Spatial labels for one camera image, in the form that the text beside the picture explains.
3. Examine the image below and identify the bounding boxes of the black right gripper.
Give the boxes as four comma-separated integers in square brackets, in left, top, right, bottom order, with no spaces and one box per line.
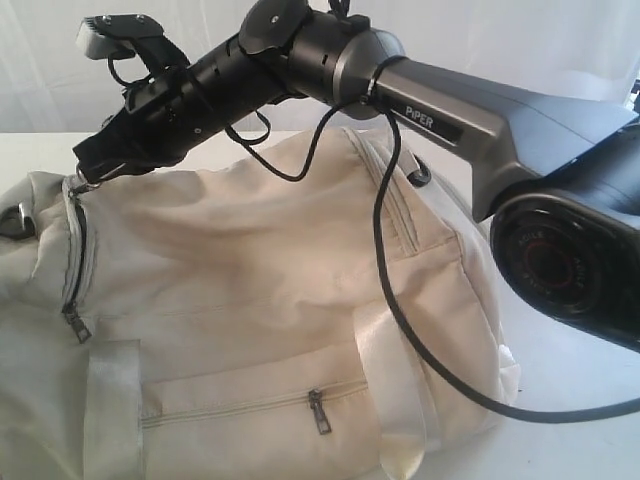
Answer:
[73,68,220,183]

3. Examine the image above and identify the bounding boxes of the cream fabric duffel bag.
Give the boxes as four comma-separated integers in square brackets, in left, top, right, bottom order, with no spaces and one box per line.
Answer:
[1,128,498,479]

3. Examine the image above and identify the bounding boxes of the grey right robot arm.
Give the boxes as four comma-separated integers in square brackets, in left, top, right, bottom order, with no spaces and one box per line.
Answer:
[74,1,639,350]

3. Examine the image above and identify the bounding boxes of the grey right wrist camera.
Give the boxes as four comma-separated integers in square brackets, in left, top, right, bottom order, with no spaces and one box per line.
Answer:
[76,14,164,60]

